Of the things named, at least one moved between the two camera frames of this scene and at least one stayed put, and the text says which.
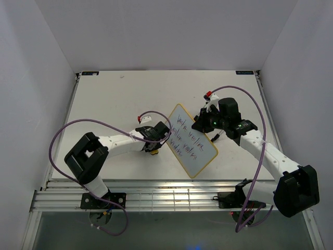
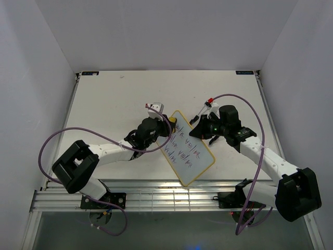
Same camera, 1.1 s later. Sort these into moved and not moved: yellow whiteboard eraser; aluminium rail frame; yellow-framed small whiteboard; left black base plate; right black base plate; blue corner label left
Moved: yellow whiteboard eraser; yellow-framed small whiteboard
Not moved: right black base plate; left black base plate; blue corner label left; aluminium rail frame
